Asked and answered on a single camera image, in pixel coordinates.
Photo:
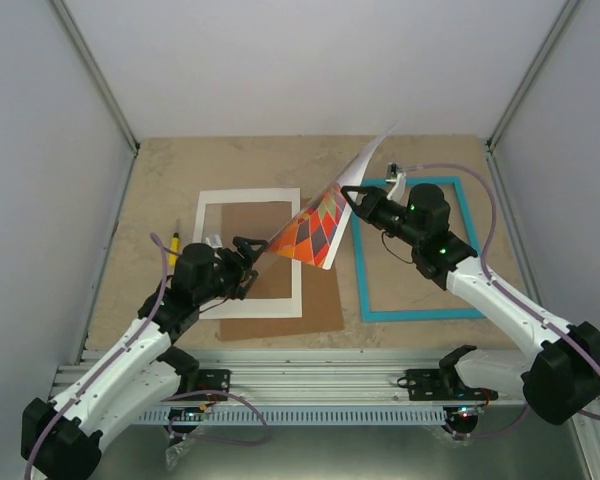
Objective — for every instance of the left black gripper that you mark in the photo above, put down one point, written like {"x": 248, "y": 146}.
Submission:
{"x": 243, "y": 270}

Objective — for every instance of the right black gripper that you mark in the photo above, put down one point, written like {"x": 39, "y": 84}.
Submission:
{"x": 369, "y": 207}

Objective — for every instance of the hot air balloon photo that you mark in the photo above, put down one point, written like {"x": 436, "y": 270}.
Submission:
{"x": 314, "y": 234}

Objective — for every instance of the yellow screwdriver tool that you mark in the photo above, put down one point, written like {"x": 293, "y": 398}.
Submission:
{"x": 174, "y": 245}

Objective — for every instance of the white photo mat board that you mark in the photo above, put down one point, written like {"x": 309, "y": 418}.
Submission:
{"x": 253, "y": 308}

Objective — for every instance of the teal wooden picture frame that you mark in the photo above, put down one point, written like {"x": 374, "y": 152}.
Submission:
{"x": 368, "y": 315}

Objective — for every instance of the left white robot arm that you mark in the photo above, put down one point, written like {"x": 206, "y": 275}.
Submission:
{"x": 65, "y": 437}

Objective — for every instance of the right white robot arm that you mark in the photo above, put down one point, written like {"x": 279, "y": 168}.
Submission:
{"x": 557, "y": 368}

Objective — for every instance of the brown cardboard backing board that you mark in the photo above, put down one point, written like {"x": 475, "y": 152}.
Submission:
{"x": 321, "y": 303}

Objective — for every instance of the left controller board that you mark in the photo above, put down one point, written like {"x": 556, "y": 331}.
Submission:
{"x": 190, "y": 413}

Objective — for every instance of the controller board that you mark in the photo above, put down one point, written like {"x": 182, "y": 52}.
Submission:
{"x": 468, "y": 411}
{"x": 190, "y": 413}

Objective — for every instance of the clear plastic bag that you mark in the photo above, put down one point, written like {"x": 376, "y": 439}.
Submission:
{"x": 178, "y": 448}

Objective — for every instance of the right controller board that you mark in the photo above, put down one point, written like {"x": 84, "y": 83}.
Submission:
{"x": 468, "y": 411}

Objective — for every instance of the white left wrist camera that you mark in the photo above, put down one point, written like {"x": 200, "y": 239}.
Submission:
{"x": 214, "y": 241}

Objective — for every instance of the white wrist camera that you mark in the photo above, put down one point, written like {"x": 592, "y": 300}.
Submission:
{"x": 396, "y": 178}
{"x": 214, "y": 241}

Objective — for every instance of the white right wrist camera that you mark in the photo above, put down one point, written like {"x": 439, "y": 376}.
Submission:
{"x": 396, "y": 178}

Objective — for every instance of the aluminium rail base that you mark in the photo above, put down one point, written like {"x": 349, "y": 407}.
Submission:
{"x": 309, "y": 377}

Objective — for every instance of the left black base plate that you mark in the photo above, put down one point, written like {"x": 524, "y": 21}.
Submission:
{"x": 205, "y": 379}

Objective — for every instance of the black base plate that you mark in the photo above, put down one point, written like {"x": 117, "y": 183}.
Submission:
{"x": 436, "y": 384}
{"x": 205, "y": 379}

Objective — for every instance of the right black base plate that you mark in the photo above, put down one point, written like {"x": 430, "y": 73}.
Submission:
{"x": 436, "y": 384}

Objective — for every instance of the grey slotted cable duct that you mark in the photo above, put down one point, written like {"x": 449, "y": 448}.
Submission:
{"x": 225, "y": 415}

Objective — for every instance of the aluminium corner post left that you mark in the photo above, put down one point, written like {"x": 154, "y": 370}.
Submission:
{"x": 77, "y": 40}

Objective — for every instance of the aluminium corner post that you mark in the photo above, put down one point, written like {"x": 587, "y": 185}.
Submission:
{"x": 541, "y": 58}
{"x": 77, "y": 40}

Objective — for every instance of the aluminium corner post right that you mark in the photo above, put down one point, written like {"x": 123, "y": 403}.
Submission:
{"x": 541, "y": 58}

